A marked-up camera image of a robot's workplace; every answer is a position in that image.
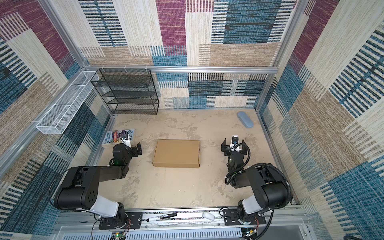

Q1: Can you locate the black corrugated cable conduit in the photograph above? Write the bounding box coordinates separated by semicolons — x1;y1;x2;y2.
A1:
224;142;293;240

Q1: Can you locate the black white marker pen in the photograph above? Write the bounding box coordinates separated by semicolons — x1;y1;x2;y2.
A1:
147;213;177;223

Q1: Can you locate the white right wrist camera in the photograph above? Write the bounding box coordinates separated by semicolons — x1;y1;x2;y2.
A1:
230;135;240;152

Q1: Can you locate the black wire shelf rack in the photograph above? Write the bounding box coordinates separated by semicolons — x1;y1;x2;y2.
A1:
91;68;160;115

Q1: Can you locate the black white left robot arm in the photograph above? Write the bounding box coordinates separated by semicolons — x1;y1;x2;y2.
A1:
54;143;143;231

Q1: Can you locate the brown cardboard box sheet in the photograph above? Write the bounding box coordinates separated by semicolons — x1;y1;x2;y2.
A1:
153;140;200;169

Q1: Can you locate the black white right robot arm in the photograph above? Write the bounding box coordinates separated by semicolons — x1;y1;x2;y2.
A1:
221;135;293;225

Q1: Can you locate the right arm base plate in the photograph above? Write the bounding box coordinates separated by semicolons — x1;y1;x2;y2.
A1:
219;207;267;226

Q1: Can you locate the small white plastic piece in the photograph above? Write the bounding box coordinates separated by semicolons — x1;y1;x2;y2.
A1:
202;211;216;222

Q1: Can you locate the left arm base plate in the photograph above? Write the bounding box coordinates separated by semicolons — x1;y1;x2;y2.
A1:
98;212;143;230

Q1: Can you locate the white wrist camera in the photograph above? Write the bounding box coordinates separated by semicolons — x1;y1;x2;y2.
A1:
230;135;240;152
121;134;132;149

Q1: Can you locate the white wire mesh basket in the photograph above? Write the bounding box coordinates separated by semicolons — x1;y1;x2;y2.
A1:
36;71;96;135

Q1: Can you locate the colourful paperback book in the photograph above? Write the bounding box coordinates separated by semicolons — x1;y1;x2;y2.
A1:
102;129;136;148

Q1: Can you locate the blue-grey glasses case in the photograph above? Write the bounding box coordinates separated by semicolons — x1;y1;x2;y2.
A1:
237;111;254;129

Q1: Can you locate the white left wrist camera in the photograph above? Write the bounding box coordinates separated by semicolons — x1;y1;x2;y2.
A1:
121;134;132;149

